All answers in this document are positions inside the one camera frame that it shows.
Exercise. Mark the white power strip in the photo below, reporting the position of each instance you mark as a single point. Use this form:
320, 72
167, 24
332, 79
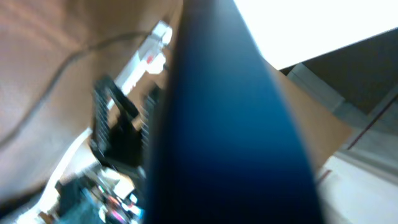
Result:
148, 58

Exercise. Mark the blue Galaxy smartphone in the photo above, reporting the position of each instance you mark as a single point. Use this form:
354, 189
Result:
224, 147

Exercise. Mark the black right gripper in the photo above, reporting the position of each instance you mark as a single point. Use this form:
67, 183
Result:
121, 146

